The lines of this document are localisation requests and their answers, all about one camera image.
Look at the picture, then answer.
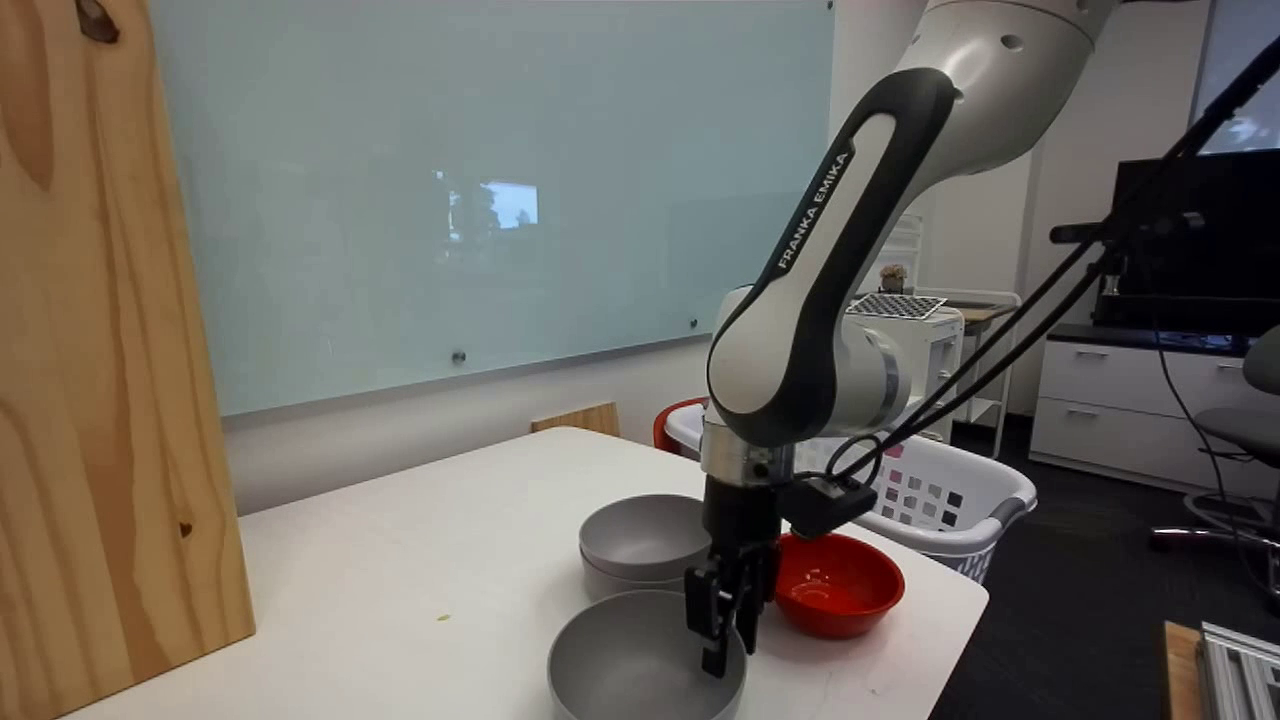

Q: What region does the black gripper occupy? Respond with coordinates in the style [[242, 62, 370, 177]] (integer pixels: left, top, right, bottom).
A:
[[679, 476, 786, 683]]

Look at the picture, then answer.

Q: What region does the red bowl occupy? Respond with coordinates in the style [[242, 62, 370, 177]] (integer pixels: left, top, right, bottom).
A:
[[769, 526, 908, 639]]

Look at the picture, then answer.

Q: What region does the white laundry basket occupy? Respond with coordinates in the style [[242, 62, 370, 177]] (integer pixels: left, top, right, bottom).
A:
[[659, 397, 1040, 586]]

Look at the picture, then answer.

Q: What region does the small cardboard box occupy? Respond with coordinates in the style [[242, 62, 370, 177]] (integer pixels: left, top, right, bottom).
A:
[[529, 398, 624, 438]]

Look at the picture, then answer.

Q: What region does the white shelf cart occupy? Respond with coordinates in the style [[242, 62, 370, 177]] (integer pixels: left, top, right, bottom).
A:
[[906, 301, 968, 444]]

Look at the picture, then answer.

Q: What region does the checkerboard calibration sheet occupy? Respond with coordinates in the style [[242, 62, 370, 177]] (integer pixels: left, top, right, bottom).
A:
[[853, 288, 958, 325]]

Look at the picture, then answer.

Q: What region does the white side table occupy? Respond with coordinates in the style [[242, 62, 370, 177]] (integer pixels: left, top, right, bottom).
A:
[[951, 288, 1024, 458]]

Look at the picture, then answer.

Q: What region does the white drawer cabinet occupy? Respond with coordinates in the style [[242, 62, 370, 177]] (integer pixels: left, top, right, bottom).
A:
[[1027, 318, 1280, 502]]

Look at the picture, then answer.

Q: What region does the wooden plank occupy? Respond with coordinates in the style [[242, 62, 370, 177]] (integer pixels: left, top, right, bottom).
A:
[[1160, 616, 1212, 720]]

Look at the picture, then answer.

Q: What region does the glass whiteboard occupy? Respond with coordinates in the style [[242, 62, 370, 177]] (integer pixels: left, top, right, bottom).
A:
[[145, 0, 857, 419]]

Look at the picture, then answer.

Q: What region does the grey office chair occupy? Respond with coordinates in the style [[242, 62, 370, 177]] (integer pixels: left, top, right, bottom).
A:
[[1149, 325, 1280, 594]]

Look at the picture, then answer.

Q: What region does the black monitor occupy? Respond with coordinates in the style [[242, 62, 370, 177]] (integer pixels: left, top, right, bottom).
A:
[[1094, 144, 1280, 338]]

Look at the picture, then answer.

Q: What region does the light wooden board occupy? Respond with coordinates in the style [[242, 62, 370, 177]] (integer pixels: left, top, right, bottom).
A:
[[0, 0, 261, 720]]

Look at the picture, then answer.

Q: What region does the window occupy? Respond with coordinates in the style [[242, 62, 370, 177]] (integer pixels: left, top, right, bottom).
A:
[[1188, 0, 1280, 160]]

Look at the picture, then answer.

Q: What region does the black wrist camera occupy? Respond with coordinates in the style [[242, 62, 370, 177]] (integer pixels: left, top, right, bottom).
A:
[[776, 471, 879, 544]]

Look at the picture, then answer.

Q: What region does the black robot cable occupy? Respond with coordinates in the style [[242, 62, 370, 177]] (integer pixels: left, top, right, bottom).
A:
[[821, 32, 1280, 487]]

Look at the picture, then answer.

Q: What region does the black hanging cable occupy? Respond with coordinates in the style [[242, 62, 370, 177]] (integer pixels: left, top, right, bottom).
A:
[[1151, 345, 1247, 535]]

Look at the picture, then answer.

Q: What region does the aluminium rail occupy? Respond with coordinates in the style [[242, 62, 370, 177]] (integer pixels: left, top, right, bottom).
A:
[[1198, 616, 1280, 720]]

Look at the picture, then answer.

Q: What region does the black bar camera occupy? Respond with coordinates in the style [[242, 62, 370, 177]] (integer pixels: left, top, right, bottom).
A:
[[1047, 212, 1203, 247]]

